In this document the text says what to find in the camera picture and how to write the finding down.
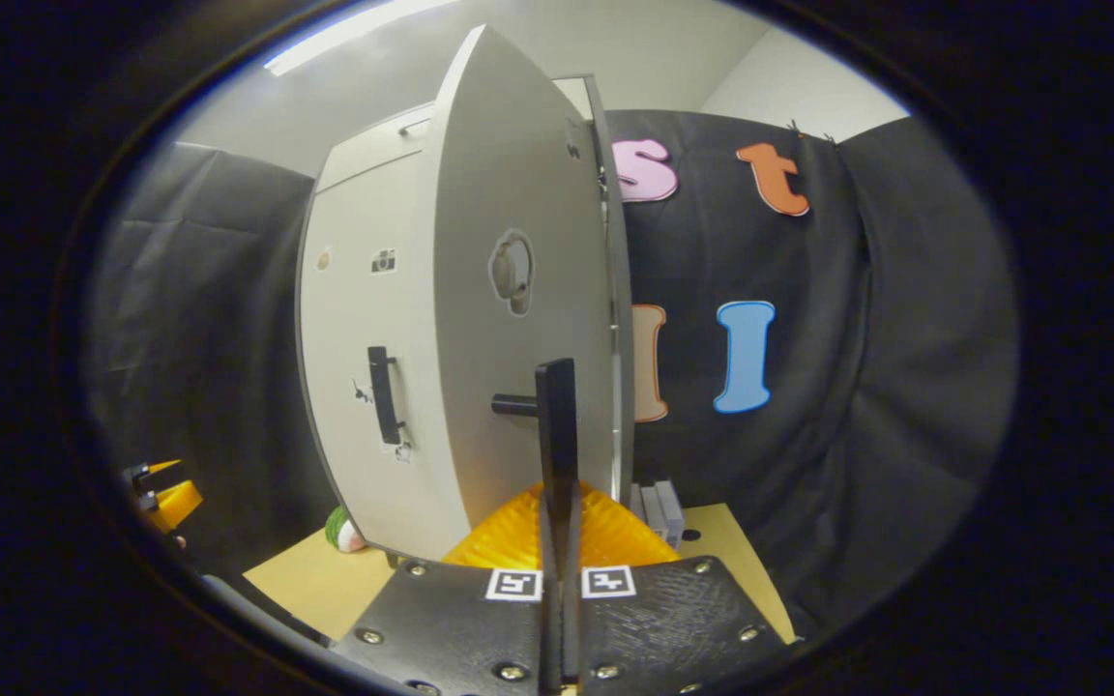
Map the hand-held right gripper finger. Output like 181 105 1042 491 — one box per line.
560 483 790 696
330 483 561 696

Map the black door handle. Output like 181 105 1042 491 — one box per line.
366 345 406 447
491 358 579 504

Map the white shoe cabinet door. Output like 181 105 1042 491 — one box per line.
300 145 471 564
433 24 622 564

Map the white double-door shoe cabinet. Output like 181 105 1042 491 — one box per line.
294 75 635 571

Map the green and white ball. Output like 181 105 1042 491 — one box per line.
325 506 366 554

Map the black backdrop cloth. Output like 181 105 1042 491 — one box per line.
83 108 1020 641

